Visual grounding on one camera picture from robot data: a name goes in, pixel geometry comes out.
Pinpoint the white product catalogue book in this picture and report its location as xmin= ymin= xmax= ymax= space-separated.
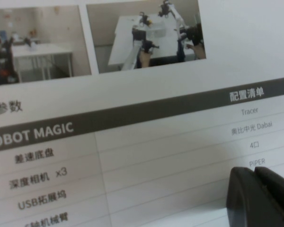
xmin=0 ymin=0 xmax=284 ymax=227

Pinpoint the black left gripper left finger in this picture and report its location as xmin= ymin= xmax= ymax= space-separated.
xmin=226 ymin=166 xmax=266 ymax=227

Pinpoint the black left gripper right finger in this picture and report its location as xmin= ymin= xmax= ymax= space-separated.
xmin=254 ymin=166 xmax=284 ymax=227

